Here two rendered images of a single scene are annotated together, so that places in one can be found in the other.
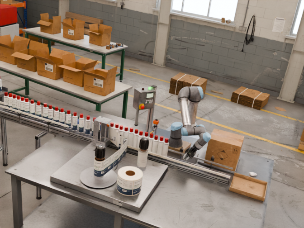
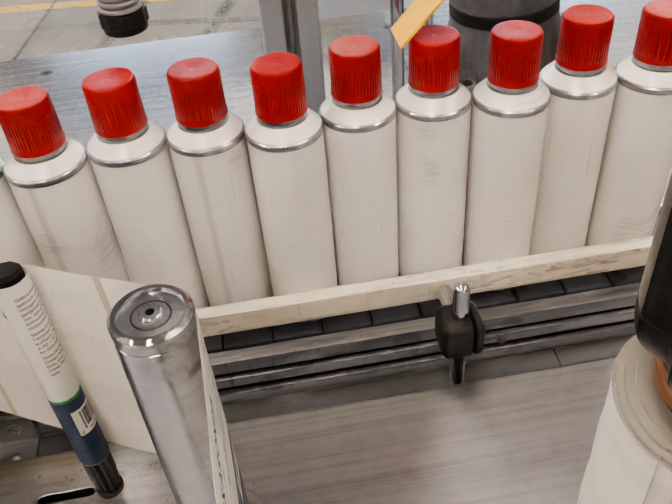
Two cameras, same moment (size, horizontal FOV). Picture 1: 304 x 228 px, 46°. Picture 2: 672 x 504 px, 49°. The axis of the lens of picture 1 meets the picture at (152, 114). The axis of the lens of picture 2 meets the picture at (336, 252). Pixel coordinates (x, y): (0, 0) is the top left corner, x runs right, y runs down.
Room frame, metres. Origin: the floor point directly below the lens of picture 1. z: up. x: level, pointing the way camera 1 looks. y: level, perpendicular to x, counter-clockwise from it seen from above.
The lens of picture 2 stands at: (2.62, 0.23, 1.29)
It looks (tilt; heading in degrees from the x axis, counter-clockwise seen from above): 41 degrees down; 336
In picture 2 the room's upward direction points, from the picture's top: 5 degrees counter-clockwise
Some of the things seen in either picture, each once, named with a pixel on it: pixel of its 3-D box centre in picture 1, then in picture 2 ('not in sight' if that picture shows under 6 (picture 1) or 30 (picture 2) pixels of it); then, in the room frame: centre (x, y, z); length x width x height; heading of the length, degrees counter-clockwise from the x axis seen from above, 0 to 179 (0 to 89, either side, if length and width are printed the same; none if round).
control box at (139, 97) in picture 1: (144, 98); not in sight; (3.11, 0.09, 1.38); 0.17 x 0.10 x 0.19; 126
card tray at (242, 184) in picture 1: (248, 186); not in sight; (2.68, -0.93, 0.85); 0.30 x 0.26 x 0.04; 71
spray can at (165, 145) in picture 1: (165, 148); (638, 143); (2.93, -0.16, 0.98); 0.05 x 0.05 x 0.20
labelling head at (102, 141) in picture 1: (102, 131); not in sight; (3.04, 0.45, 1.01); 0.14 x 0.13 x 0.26; 71
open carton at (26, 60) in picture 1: (29, 56); not in sight; (5.24, 1.95, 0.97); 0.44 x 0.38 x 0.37; 158
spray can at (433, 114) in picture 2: (150, 143); (431, 167); (2.99, -0.02, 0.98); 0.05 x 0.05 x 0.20
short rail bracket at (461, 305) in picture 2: not in sight; (460, 344); (2.90, 0.01, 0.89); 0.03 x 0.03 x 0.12; 71
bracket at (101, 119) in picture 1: (102, 120); not in sight; (3.04, 0.45, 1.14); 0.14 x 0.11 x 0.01; 71
